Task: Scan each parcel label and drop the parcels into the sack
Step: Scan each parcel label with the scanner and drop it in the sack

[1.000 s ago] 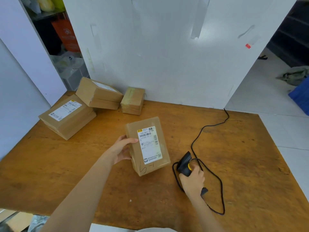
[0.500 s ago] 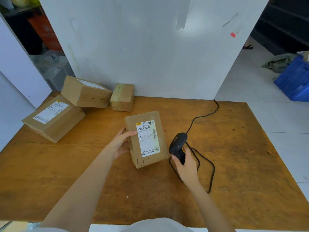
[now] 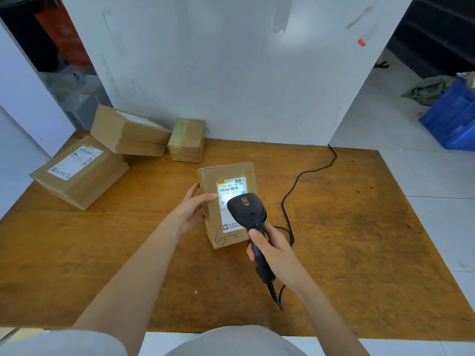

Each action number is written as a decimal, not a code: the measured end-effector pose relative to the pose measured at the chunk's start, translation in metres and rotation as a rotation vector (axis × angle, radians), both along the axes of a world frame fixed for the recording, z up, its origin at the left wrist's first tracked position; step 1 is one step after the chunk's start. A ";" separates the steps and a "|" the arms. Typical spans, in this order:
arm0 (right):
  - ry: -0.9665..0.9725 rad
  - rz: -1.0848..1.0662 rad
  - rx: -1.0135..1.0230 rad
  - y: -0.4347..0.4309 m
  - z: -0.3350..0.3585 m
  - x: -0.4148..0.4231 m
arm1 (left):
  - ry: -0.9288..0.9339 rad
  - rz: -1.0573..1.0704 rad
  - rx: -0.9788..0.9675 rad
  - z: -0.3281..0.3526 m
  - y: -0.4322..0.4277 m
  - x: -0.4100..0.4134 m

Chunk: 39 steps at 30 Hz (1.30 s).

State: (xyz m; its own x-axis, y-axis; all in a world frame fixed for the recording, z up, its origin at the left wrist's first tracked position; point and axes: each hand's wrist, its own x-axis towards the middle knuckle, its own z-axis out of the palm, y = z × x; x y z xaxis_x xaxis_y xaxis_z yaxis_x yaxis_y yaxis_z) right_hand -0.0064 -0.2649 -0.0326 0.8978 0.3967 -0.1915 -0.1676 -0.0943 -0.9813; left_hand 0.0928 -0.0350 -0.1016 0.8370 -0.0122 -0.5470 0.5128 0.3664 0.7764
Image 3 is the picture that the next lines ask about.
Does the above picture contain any person's left hand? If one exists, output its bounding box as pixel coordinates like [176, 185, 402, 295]
[167, 182, 219, 236]

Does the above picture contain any person's right hand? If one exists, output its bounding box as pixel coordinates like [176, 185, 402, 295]
[246, 222, 311, 292]

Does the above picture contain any medium brown cardboard box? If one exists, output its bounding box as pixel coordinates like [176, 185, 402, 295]
[196, 162, 259, 250]

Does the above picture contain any black barcode scanner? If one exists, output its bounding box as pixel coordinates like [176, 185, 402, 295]
[227, 193, 277, 285]

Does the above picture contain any small yellowish taped box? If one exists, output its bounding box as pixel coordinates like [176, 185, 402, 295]
[167, 118, 207, 164]

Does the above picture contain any large labelled box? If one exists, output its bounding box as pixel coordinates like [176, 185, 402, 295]
[29, 135, 131, 211]

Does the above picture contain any double-layer cardboard box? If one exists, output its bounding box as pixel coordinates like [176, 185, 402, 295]
[90, 104, 173, 158]

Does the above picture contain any person's left forearm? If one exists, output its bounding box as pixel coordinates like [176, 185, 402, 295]
[72, 218, 185, 356]

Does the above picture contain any person's right forearm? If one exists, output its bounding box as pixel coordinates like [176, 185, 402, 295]
[293, 279, 368, 356]

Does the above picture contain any person's white shirt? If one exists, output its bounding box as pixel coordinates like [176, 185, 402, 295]
[0, 325, 309, 356]

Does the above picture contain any wooden table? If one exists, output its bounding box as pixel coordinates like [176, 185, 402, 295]
[0, 130, 475, 344]

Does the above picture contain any clear plastic storage bin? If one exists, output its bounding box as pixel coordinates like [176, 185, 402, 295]
[39, 66, 113, 131]

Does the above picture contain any orange paper bag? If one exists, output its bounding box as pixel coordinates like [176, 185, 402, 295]
[33, 1, 93, 67]

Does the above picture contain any blue plastic crate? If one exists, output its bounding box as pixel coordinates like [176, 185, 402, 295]
[418, 78, 475, 152]

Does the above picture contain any olive green cloth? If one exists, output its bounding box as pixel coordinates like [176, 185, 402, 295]
[400, 75, 457, 107]

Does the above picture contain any labelled brown carton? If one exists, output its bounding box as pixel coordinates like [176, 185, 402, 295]
[456, 71, 475, 94]

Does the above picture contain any black shelving rack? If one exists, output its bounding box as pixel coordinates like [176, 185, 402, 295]
[385, 0, 475, 79]

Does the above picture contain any black scanner cable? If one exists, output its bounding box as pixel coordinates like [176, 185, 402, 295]
[267, 144, 337, 312]

